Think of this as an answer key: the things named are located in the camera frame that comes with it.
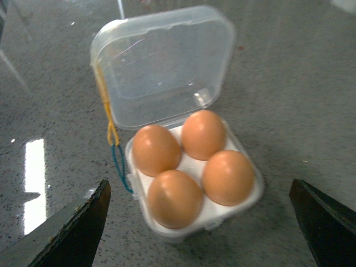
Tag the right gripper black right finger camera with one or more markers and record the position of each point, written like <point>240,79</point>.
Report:
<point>327,225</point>

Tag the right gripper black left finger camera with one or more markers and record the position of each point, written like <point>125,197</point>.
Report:
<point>70,237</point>

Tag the brown egg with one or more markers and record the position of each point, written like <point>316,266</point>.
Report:
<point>155,150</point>
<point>203,134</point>
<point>228,178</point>
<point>174,199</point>

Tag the clear plastic egg box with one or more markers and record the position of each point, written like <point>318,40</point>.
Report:
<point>159,69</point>

